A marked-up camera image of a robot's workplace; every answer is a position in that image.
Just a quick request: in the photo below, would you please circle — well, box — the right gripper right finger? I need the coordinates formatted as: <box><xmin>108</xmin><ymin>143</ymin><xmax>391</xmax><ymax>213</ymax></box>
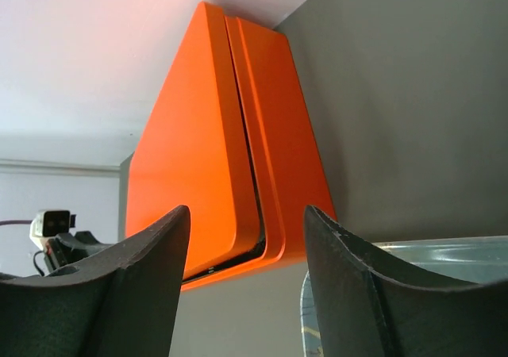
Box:
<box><xmin>304</xmin><ymin>206</ymin><xmax>507</xmax><ymax>356</ymax></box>

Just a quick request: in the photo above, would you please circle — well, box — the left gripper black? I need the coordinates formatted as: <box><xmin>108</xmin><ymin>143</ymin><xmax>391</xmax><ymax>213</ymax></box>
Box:
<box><xmin>33</xmin><ymin>231</ymin><xmax>112</xmax><ymax>276</ymax></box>

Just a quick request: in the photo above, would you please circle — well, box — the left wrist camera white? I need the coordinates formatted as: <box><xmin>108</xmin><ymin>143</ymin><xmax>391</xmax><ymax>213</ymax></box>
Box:
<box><xmin>29</xmin><ymin>209</ymin><xmax>76</xmax><ymax>251</ymax></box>

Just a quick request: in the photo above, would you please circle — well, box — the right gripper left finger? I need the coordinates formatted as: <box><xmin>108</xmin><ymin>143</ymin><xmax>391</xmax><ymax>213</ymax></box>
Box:
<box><xmin>1</xmin><ymin>205</ymin><xmax>191</xmax><ymax>356</ymax></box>

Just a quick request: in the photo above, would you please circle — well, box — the orange box lid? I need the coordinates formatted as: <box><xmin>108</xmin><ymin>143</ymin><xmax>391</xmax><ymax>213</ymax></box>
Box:
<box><xmin>125</xmin><ymin>2</ymin><xmax>261</xmax><ymax>279</ymax></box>

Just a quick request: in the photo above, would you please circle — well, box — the blue floral tray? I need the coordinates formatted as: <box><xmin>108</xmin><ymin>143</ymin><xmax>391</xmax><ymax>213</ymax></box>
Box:
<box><xmin>300</xmin><ymin>236</ymin><xmax>507</xmax><ymax>356</ymax></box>

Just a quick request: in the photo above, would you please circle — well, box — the orange compartment box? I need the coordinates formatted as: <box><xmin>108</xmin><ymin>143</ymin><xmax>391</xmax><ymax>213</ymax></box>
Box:
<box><xmin>182</xmin><ymin>17</ymin><xmax>336</xmax><ymax>290</ymax></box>

